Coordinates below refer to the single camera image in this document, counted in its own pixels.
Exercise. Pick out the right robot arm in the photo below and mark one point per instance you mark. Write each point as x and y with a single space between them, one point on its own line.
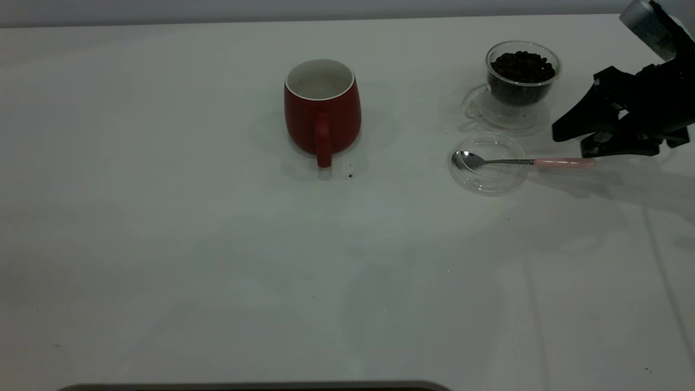
651 27

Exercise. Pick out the clear glass cup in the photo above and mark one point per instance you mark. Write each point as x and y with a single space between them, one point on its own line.
513 117

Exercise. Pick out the dark coffee beans heap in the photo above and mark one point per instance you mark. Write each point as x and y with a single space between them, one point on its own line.
521 68

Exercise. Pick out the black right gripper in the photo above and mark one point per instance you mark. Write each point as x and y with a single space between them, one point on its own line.
665 95

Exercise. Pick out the red ceramic mug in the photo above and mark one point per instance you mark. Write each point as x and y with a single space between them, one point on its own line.
336 117

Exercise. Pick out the clear round glass lid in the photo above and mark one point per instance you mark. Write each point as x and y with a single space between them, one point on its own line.
488 182

